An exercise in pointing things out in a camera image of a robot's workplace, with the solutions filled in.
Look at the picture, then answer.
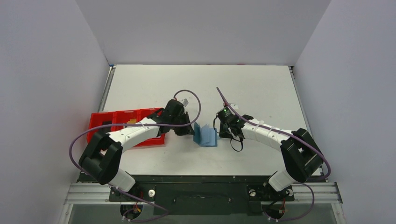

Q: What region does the red plastic compartment tray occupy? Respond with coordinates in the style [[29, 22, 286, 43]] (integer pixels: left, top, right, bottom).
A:
[[88, 108, 165, 147]]

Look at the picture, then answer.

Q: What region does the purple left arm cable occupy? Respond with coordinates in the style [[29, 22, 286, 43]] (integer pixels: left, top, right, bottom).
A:
[[216, 87, 332, 182]]

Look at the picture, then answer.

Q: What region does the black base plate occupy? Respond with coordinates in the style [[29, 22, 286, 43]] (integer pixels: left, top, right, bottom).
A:
[[107, 175, 297, 218]]

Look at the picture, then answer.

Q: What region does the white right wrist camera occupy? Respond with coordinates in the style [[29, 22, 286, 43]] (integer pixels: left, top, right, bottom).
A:
[[180, 98, 189, 107]]

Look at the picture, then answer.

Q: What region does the blue leather card holder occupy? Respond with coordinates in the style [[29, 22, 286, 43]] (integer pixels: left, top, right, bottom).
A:
[[193, 122, 218, 147]]

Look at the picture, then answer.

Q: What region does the aluminium frame rail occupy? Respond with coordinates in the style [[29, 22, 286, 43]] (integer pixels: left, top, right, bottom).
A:
[[64, 182, 343, 205]]

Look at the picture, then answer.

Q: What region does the gold black card in tray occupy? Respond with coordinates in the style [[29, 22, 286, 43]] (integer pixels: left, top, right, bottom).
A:
[[126, 118, 137, 124]]

